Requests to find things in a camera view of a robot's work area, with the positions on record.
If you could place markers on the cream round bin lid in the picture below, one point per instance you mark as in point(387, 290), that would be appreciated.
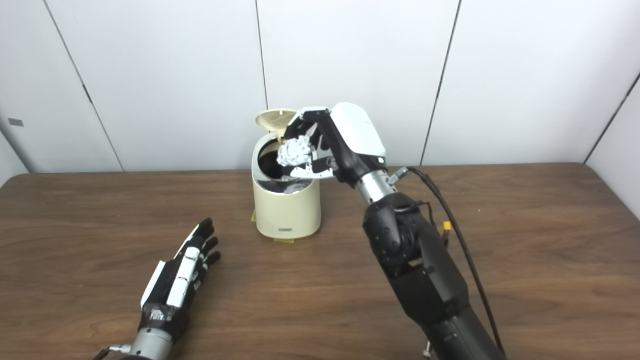
point(272, 119)

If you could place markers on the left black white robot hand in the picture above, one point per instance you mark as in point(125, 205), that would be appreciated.
point(177, 285)

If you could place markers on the cream-colored desktop bin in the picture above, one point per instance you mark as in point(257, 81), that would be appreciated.
point(287, 210)

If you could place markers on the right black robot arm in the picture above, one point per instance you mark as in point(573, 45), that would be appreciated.
point(425, 270)

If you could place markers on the wide yellow tape piece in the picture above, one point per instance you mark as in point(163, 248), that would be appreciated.
point(284, 240)

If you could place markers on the white paper ball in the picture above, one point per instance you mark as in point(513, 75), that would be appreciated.
point(294, 151)

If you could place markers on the grey wall sticker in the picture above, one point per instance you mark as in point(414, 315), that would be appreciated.
point(15, 122)

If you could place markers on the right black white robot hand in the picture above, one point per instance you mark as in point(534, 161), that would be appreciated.
point(355, 135)

